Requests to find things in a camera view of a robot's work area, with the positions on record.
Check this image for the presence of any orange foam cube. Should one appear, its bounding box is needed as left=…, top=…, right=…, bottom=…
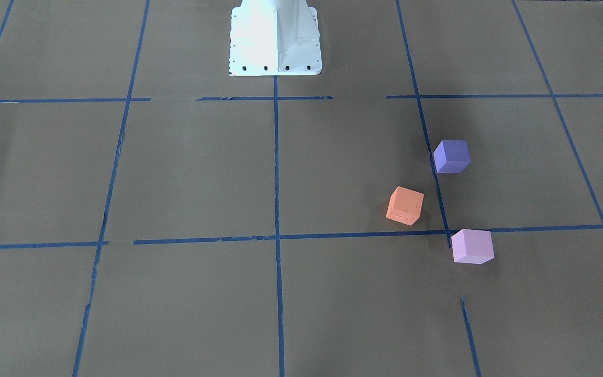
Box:
left=385, top=186, right=425, bottom=225

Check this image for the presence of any dark purple foam cube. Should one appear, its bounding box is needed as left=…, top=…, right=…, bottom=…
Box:
left=433, top=139, right=471, bottom=174

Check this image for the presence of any light pink foam cube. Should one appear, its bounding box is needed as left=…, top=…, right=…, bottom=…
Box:
left=451, top=229, right=495, bottom=264

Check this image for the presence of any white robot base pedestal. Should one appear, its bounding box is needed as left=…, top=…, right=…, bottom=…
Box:
left=228, top=1, right=323, bottom=76

